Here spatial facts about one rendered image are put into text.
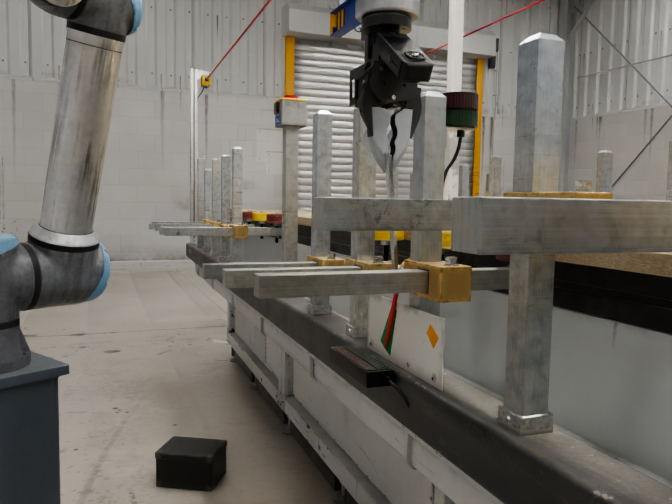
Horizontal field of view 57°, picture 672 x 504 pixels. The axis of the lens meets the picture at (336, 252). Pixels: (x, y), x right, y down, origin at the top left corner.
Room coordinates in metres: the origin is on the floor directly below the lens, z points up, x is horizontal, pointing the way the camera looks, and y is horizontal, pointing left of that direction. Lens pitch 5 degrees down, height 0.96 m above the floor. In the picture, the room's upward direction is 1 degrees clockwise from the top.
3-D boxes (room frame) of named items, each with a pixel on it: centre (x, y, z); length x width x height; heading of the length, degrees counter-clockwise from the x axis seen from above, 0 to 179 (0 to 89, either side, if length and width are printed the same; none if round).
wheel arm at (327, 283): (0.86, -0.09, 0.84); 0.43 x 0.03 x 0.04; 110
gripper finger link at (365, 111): (0.87, -0.05, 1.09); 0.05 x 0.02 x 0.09; 110
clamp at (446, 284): (0.91, -0.15, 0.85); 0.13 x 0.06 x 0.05; 20
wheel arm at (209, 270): (1.34, 0.07, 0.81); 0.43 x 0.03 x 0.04; 110
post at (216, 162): (2.80, 0.55, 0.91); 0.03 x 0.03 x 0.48; 20
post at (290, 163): (1.64, 0.13, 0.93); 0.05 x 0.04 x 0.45; 20
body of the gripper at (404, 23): (0.90, -0.06, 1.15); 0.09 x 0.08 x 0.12; 20
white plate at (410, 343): (0.95, -0.10, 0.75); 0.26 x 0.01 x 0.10; 20
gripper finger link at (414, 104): (0.88, -0.09, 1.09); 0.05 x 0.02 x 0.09; 110
